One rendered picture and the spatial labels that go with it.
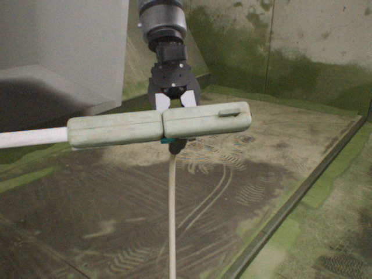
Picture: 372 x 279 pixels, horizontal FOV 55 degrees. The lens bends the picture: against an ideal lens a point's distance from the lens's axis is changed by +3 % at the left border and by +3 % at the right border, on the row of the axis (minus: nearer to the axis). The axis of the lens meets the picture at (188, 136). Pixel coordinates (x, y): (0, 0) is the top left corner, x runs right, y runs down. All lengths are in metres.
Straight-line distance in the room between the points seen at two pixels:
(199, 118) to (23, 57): 0.72
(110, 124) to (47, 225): 0.72
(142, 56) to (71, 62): 1.24
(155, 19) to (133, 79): 1.47
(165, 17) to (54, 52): 0.52
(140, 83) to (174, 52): 1.59
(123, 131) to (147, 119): 0.04
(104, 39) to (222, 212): 0.68
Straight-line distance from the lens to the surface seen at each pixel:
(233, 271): 1.03
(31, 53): 1.19
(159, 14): 0.70
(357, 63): 2.30
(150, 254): 1.07
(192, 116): 0.59
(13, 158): 1.72
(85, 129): 0.58
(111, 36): 0.94
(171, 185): 0.90
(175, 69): 0.66
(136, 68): 2.20
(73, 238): 1.18
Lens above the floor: 0.75
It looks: 23 degrees down
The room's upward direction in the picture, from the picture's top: straight up
